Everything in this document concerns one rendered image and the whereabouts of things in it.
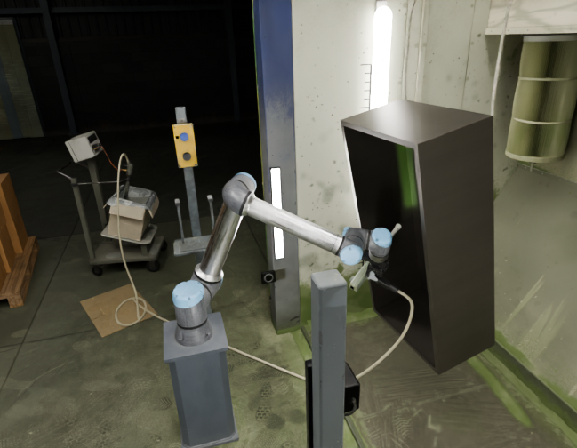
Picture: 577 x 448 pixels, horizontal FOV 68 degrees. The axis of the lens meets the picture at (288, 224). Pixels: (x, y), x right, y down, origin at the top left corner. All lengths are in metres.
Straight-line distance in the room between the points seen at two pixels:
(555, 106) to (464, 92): 0.54
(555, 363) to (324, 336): 2.29
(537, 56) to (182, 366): 2.54
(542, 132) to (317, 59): 1.40
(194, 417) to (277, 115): 1.72
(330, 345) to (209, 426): 1.81
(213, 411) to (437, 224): 1.47
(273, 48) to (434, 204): 1.30
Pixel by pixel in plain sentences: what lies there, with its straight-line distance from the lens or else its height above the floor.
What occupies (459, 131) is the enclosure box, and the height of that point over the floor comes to 1.66.
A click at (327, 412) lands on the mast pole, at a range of 0.87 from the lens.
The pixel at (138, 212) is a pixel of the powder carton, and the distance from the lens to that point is 4.01.
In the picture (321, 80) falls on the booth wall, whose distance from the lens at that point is 2.65.
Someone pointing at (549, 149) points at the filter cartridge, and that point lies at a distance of 3.03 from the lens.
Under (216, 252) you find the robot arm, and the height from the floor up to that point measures 1.06.
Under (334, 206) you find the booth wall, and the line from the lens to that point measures 2.87.
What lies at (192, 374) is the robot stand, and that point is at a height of 0.51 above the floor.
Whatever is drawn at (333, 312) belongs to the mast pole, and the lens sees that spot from 0.73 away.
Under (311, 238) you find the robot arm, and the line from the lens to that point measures 1.80.
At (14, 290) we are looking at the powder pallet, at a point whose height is 0.14.
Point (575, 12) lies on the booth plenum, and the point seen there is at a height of 2.07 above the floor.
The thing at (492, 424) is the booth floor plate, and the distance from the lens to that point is 2.79.
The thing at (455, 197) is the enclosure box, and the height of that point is 1.39.
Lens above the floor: 2.01
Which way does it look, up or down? 24 degrees down
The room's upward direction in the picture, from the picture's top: 2 degrees counter-clockwise
